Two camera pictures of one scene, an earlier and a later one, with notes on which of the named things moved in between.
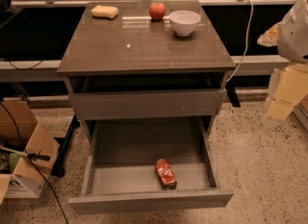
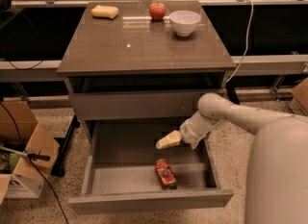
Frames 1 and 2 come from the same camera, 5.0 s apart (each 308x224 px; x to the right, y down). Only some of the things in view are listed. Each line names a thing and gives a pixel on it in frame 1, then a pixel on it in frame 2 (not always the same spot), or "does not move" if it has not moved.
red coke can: x=166 y=176 does not move
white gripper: x=295 y=38 → x=190 y=134
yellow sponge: x=105 y=12 does not move
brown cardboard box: x=22 y=177 does not move
